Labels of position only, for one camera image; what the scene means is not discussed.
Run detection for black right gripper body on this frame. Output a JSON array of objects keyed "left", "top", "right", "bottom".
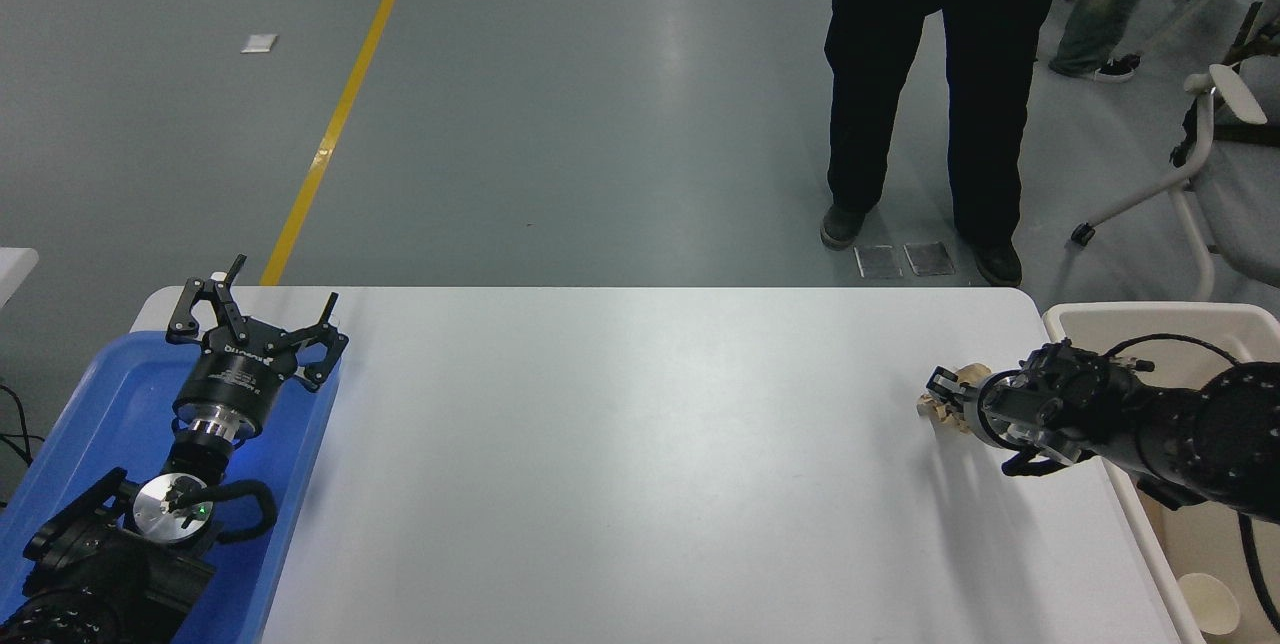
[{"left": 963, "top": 372, "right": 1061, "bottom": 455}]

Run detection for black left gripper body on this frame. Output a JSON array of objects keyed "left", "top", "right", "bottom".
[{"left": 175, "top": 319, "right": 301, "bottom": 427}]

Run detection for tan paper ball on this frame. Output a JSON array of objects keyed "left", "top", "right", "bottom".
[{"left": 916, "top": 363, "right": 993, "bottom": 436}]

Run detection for blue plastic tray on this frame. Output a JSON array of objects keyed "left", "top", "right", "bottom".
[{"left": 0, "top": 327, "right": 343, "bottom": 644}]

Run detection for large pale bin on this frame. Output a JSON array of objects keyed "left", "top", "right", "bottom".
[{"left": 1043, "top": 302, "right": 1280, "bottom": 644}]

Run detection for small white table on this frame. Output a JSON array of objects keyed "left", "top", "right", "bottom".
[{"left": 0, "top": 247, "right": 41, "bottom": 310}]

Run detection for white paper cup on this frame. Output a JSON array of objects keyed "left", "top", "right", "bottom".
[{"left": 1177, "top": 572, "right": 1242, "bottom": 637}]

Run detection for black cables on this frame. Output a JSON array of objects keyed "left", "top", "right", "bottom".
[{"left": 0, "top": 382, "right": 48, "bottom": 507}]

